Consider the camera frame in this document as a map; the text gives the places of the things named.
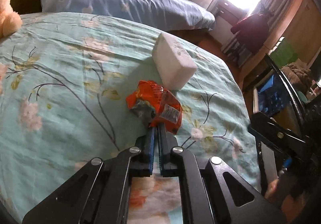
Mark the dark wooden nightstand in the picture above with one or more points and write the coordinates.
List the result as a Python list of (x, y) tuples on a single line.
[(26, 0)]

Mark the teal floral blanket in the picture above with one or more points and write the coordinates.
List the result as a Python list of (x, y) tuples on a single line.
[(62, 88)]

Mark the patterned curtain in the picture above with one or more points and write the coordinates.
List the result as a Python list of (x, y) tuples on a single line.
[(278, 0)]

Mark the orange snack wrapper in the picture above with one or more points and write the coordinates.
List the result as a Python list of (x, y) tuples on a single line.
[(155, 106)]

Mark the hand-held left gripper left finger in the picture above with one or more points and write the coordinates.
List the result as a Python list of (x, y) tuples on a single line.
[(151, 148)]

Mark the dark red jacket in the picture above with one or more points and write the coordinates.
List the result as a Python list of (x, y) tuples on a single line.
[(250, 30)]

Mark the black cabinet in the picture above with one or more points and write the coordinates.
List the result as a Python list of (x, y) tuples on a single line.
[(288, 98)]

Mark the white foam block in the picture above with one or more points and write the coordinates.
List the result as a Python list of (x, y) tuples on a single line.
[(173, 65)]

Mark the blue packages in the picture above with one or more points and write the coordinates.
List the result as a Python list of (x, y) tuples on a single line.
[(269, 96)]

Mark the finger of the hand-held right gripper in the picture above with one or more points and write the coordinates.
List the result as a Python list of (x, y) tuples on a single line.
[(275, 131)]

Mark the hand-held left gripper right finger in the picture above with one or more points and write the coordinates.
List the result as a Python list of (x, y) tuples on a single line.
[(162, 153)]

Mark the stack of green boxes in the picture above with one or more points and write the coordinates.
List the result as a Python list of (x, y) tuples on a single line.
[(286, 52)]

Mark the brown fluffy cloth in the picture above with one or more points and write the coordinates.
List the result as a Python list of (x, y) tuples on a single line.
[(297, 75)]

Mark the cream plush toy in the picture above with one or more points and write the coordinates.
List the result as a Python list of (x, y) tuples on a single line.
[(7, 15)]

